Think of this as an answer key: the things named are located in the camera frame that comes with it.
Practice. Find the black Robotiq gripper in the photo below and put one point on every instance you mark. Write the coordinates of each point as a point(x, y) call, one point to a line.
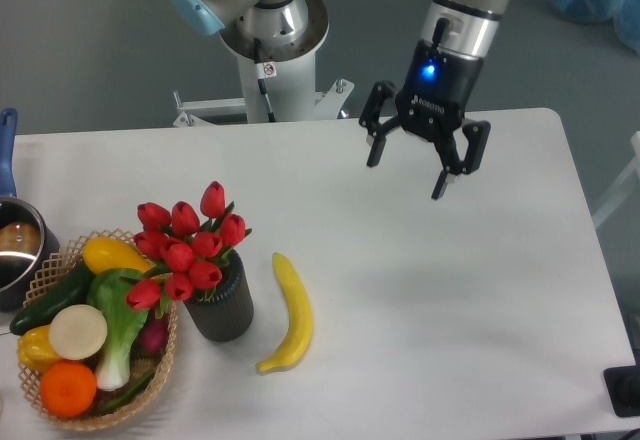
point(435, 100)

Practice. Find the red tulip bouquet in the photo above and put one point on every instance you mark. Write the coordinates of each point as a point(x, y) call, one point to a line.
point(189, 248)

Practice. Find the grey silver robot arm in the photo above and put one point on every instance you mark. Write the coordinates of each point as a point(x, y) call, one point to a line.
point(463, 27)

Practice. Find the dark grey ribbed vase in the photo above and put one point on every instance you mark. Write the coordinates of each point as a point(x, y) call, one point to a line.
point(229, 312)

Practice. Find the yellow banana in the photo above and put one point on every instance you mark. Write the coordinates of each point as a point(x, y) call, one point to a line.
point(300, 330)

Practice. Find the black device at table edge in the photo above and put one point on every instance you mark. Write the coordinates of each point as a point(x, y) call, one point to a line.
point(623, 389)

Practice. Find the purple red onion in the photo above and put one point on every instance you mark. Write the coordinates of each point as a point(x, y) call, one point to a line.
point(153, 337)

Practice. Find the yellow squash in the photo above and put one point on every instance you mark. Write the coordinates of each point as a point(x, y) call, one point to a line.
point(102, 254)

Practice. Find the green bok choy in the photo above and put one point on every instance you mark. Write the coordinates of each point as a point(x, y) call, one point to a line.
point(107, 294)

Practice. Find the dark green chili pepper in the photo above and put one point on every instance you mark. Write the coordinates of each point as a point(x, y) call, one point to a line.
point(127, 395)

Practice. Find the dark green cucumber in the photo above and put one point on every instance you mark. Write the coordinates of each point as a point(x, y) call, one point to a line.
point(72, 289)

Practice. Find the woven wicker basket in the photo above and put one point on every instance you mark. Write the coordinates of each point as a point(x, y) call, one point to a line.
point(153, 368)

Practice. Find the white round radish slice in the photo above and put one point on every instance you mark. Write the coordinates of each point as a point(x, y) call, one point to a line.
point(78, 332)

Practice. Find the orange fruit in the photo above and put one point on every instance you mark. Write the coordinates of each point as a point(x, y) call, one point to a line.
point(67, 389)

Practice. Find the yellow bell pepper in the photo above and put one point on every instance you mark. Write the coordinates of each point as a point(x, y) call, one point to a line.
point(35, 350)

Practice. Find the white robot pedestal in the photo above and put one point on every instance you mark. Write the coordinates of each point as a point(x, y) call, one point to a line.
point(275, 50)

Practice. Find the white frame at right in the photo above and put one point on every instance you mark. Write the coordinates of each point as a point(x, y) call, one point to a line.
point(620, 189)

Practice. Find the blue handled saucepan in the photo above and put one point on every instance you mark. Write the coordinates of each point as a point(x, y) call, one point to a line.
point(26, 240)

